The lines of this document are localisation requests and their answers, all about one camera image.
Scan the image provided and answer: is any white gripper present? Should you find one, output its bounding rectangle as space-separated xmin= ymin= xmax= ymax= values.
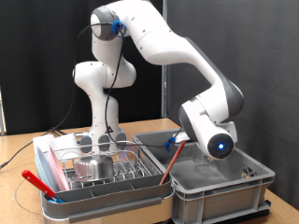
xmin=176 ymin=121 xmax=238 ymax=145

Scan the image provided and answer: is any metal cup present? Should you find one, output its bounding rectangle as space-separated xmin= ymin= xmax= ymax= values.
xmin=72 ymin=154 xmax=115 ymax=182

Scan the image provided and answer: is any pink plate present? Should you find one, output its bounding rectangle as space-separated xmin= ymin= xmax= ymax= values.
xmin=46 ymin=145 xmax=71 ymax=191

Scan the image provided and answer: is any dish drying rack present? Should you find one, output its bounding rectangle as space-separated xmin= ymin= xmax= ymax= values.
xmin=39 ymin=155 xmax=176 ymax=224

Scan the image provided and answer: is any grey plastic crate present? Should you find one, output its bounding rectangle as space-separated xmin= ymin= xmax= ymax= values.
xmin=132 ymin=125 xmax=276 ymax=224

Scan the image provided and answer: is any vertical metal pole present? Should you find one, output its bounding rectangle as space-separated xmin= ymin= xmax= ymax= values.
xmin=161 ymin=0 xmax=169 ymax=119

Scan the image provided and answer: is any black platform under crate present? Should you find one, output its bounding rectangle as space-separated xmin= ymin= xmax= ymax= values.
xmin=174 ymin=207 xmax=271 ymax=224

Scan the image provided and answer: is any grey cutlery holder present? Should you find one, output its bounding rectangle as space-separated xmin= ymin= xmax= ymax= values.
xmin=41 ymin=173 xmax=173 ymax=213

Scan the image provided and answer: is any white mug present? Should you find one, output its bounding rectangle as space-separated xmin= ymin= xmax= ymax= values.
xmin=47 ymin=133 xmax=82 ymax=161

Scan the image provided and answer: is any blue utensil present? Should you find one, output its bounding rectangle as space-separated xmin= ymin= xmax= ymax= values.
xmin=46 ymin=196 xmax=65 ymax=205

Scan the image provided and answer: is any white box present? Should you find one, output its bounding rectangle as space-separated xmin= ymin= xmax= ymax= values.
xmin=32 ymin=133 xmax=55 ymax=156

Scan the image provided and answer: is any light blue plate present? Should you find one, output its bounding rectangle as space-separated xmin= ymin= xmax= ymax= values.
xmin=35 ymin=146 xmax=60 ymax=194

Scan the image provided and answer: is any blue cable clip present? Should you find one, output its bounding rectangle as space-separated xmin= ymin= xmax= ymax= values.
xmin=111 ymin=20 xmax=128 ymax=39
xmin=164 ymin=136 xmax=178 ymax=154

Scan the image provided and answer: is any metal wire dish rack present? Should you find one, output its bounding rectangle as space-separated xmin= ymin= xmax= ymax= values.
xmin=41 ymin=140 xmax=163 ymax=192

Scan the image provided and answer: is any black cable bundle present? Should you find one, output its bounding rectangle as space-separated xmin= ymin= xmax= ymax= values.
xmin=48 ymin=126 xmax=68 ymax=137

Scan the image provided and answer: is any red handled utensil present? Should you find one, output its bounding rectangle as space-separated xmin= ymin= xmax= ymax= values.
xmin=21 ymin=169 xmax=59 ymax=200

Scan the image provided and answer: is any black camera cable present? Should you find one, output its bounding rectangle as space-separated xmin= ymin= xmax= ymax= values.
xmin=0 ymin=21 xmax=185 ymax=169

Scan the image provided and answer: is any metal frame post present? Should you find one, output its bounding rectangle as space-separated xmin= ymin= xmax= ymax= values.
xmin=0 ymin=87 xmax=7 ymax=136

